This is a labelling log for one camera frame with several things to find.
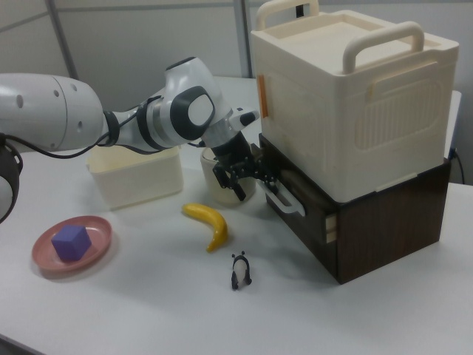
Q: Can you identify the small panda figurine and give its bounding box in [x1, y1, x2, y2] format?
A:
[229, 250, 253, 291]

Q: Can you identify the purple cube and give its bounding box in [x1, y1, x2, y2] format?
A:
[50, 225, 93, 264]

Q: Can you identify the small white lidded bin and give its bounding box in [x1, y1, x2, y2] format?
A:
[200, 146, 256, 206]

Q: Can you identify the yellow banana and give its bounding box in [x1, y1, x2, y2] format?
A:
[181, 202, 228, 254]

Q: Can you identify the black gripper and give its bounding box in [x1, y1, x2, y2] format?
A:
[210, 132, 282, 203]

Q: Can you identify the pink plate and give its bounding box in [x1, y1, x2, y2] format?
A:
[30, 214, 114, 277]

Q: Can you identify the dark drawer with white handle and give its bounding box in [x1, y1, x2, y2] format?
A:
[258, 133, 339, 246]

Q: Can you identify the orange tape strip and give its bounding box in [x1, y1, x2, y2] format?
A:
[258, 73, 271, 120]

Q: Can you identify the thin black cable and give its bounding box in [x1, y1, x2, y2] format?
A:
[448, 146, 464, 183]

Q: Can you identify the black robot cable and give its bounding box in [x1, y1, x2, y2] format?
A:
[0, 96, 166, 160]

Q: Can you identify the dark brown wooden cabinet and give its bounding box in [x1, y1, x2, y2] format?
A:
[257, 132, 453, 285]

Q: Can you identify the cream open plastic container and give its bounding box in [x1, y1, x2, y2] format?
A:
[85, 144, 185, 212]

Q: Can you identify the cream plastic storage box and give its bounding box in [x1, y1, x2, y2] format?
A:
[250, 0, 460, 203]

